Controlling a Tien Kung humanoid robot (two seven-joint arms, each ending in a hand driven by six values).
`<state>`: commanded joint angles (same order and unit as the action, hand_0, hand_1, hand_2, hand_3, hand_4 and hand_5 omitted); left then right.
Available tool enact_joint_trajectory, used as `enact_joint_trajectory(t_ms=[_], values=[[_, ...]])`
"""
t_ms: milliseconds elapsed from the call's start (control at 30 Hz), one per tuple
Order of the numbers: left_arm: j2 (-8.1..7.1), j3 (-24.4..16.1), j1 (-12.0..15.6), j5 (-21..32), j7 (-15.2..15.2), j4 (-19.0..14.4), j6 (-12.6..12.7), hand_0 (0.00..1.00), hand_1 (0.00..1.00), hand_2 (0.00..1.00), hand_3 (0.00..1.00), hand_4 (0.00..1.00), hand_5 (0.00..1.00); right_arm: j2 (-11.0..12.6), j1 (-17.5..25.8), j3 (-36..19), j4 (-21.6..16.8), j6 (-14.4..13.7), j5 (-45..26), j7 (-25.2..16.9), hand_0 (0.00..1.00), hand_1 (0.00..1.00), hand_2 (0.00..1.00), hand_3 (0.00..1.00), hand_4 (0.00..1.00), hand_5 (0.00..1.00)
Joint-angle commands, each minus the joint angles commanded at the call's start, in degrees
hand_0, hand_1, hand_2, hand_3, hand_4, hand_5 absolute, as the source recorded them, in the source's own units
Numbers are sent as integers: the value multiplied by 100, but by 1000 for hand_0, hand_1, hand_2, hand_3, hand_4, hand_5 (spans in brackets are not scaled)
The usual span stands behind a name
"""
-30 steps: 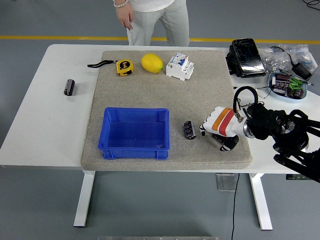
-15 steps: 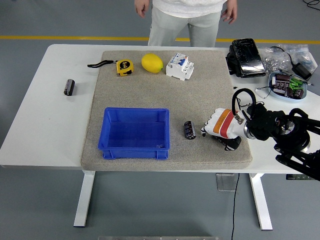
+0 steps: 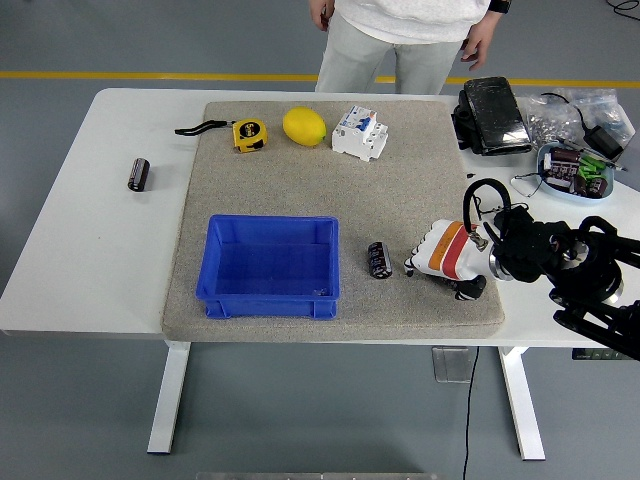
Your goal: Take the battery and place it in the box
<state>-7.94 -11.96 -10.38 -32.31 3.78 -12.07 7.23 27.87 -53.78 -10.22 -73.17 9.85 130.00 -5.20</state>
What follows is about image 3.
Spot person's right hand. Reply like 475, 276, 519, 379
308, 0, 335, 32

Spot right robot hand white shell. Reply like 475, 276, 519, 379
403, 219, 495, 302

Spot person's left hand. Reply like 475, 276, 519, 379
460, 12, 501, 71

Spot black printed cylindrical battery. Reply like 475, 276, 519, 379
367, 242, 394, 279

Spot blue plastic box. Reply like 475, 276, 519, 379
194, 214, 342, 320

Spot dark cylindrical battery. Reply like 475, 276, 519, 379
127, 157, 151, 193

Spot person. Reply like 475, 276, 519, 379
308, 0, 514, 96

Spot clear bag of screws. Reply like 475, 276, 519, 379
519, 88, 636, 151

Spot yellow lemon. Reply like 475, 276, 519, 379
282, 106, 328, 148

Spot light blue tray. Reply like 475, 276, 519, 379
536, 142, 617, 205

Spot white circuit breaker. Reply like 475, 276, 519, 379
330, 104, 390, 164

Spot white module with dark cylinders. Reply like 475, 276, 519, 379
543, 160, 577, 191

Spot small brown capacitor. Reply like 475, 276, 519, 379
551, 147, 582, 169
573, 176, 609, 199

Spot grey-brown mat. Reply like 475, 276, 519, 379
160, 100, 506, 344

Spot green plastic connectors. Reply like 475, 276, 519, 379
578, 156, 608, 179

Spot thin black pen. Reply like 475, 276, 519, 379
559, 140, 629, 173

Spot table height control panel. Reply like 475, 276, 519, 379
571, 348, 626, 361

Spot thin black wire loop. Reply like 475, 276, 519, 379
510, 169, 546, 199

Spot grey metal bracket box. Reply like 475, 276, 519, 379
431, 345, 475, 384

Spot yellow tape measure with strap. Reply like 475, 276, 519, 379
174, 118, 268, 154

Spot black floor cable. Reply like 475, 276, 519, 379
604, 0, 640, 21

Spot black hanging cable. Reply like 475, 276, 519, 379
460, 345, 481, 480

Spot black power adapter with cord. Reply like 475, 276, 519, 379
541, 92, 626, 162

